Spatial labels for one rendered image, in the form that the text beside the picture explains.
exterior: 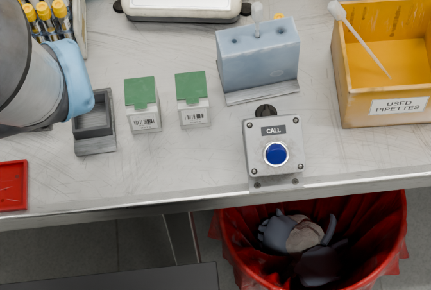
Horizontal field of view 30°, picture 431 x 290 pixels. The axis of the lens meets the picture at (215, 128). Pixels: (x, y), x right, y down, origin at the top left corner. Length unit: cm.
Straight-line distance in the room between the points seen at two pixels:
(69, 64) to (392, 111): 45
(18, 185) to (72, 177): 7
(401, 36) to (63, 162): 48
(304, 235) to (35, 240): 67
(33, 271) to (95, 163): 94
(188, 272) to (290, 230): 82
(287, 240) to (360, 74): 67
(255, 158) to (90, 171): 22
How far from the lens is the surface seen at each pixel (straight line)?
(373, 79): 110
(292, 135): 97
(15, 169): 107
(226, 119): 106
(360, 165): 104
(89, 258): 195
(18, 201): 105
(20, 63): 44
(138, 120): 103
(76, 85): 75
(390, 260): 147
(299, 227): 171
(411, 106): 103
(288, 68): 105
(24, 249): 199
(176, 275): 91
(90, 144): 105
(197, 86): 101
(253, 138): 97
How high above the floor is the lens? 181
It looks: 62 degrees down
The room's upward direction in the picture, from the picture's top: 5 degrees counter-clockwise
